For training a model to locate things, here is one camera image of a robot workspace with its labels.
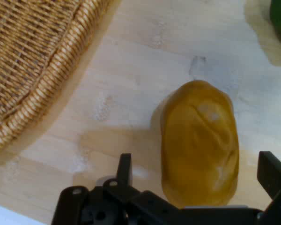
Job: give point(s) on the yellow-brown potato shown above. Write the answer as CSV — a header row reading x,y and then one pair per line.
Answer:
x,y
199,140

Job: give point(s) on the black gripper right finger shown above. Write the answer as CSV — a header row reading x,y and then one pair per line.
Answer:
x,y
278,187

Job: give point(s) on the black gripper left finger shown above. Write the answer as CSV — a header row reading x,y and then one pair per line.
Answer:
x,y
121,197

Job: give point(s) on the bamboo cutting board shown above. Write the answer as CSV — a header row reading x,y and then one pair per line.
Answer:
x,y
135,58

